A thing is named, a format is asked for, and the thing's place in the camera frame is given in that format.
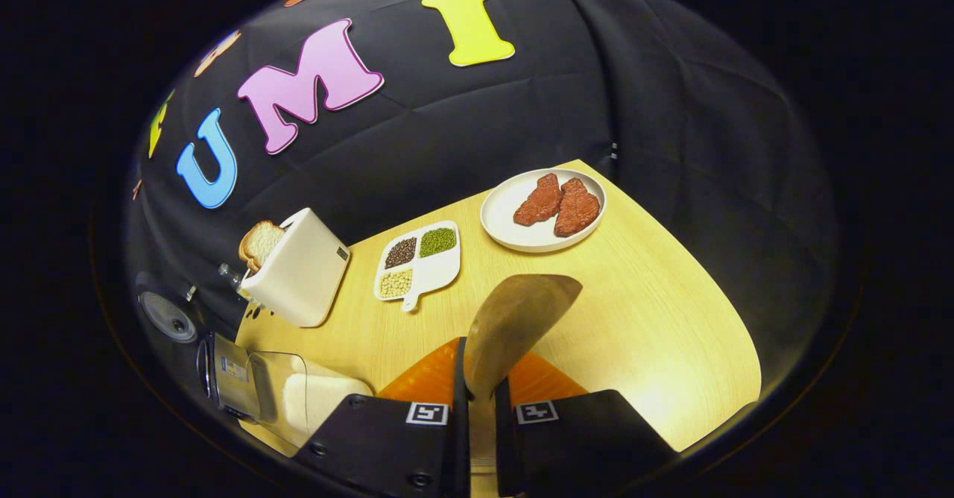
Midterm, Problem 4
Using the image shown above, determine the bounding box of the portion of green beans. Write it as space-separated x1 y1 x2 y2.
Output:
419 227 457 258

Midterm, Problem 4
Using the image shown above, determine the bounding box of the toast bread slice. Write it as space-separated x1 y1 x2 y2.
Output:
238 221 286 273

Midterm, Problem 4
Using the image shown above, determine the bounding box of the portion of pale beans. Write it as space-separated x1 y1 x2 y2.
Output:
379 268 413 299

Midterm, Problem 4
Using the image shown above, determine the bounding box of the red meat piece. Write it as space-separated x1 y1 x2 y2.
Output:
553 177 601 238
513 173 563 227

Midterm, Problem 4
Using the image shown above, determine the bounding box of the black backdrop cloth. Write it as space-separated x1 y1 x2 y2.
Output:
123 0 839 409

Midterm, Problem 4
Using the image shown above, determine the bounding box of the wooden spoon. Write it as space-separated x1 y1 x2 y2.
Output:
464 274 584 498

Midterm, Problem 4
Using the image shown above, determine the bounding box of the white toaster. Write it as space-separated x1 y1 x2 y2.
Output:
240 208 351 328

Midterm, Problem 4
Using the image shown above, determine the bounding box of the small glass bottle yellow label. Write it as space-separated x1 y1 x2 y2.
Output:
218 262 250 294

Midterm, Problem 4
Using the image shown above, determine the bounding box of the silver rice cooker dark lid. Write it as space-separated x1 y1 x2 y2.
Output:
134 271 278 423

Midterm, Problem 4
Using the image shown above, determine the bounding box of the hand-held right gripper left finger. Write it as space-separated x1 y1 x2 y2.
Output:
294 336 472 498

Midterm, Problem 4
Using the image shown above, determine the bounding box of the white round plate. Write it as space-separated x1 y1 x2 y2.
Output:
480 168 607 253

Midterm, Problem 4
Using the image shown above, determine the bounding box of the white divided dish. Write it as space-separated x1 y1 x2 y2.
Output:
373 220 461 312

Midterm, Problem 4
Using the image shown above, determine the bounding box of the portion of brown beans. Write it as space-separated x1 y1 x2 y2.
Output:
384 237 417 269

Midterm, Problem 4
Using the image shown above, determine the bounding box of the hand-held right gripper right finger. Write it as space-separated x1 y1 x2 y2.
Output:
492 349 679 498

